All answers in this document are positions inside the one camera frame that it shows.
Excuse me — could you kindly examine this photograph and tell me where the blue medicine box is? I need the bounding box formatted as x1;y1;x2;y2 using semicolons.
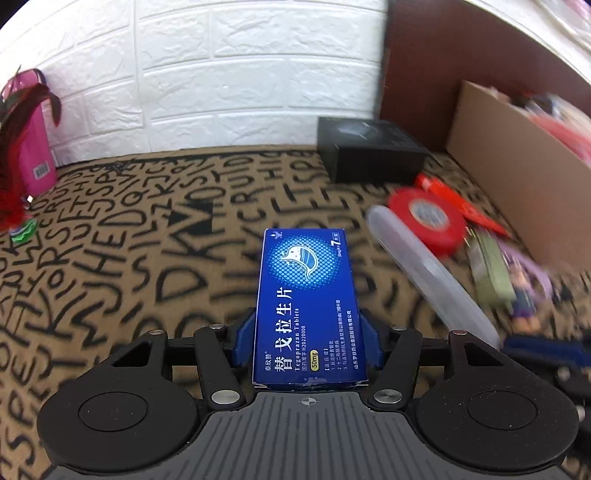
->
252;229;369;390

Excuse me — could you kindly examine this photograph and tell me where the gold bar keychain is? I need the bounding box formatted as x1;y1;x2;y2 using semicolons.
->
467;229;516;307

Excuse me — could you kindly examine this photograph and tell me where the red tape roll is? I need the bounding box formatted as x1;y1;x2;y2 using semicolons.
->
388;187;467;257

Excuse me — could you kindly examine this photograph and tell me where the clear plastic tube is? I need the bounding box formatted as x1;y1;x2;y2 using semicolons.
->
366;205;501;348

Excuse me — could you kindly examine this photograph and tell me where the red tube package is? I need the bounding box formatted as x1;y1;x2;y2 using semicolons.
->
415;173;510;238

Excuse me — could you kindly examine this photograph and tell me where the brown cardboard box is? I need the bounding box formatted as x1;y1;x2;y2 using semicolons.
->
447;82;590;270

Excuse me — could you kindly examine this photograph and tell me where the black cardboard box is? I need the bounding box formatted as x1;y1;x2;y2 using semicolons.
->
317;117;431;185

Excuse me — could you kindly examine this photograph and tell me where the pink bottle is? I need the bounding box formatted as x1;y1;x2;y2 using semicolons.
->
2;69;57;198

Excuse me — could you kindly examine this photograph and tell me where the dark brown headboard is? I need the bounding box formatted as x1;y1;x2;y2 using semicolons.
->
379;1;590;151

